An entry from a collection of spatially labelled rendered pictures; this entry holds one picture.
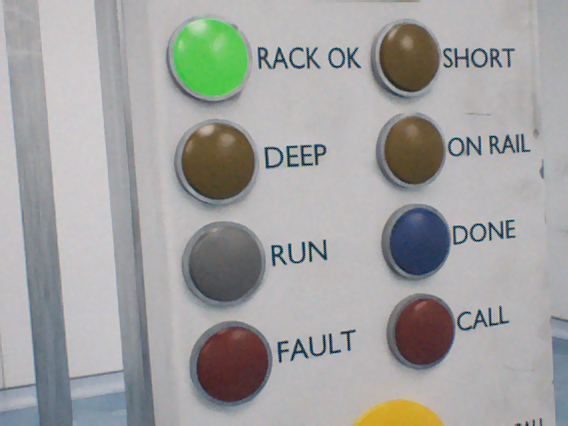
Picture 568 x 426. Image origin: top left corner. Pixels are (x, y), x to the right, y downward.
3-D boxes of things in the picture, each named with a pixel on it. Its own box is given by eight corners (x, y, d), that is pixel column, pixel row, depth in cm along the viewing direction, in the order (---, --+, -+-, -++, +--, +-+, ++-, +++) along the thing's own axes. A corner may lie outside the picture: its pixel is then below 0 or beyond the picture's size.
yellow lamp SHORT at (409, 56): (447, 91, 28) (443, 19, 28) (385, 92, 27) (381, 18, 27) (435, 93, 29) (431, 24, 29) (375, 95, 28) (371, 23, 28)
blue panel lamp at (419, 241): (456, 273, 28) (452, 204, 28) (396, 281, 27) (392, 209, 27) (444, 271, 29) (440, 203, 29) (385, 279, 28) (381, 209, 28)
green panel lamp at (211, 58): (255, 95, 25) (250, 15, 25) (178, 96, 24) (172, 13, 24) (248, 98, 26) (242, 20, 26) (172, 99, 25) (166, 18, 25)
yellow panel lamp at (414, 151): (451, 183, 28) (448, 112, 28) (391, 187, 27) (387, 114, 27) (439, 183, 29) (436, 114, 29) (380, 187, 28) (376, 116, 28)
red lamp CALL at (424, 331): (461, 362, 29) (457, 294, 28) (401, 374, 28) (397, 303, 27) (449, 358, 29) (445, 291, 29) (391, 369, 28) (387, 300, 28)
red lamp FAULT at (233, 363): (276, 398, 26) (270, 322, 25) (201, 413, 25) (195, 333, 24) (267, 392, 26) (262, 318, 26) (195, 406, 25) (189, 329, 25)
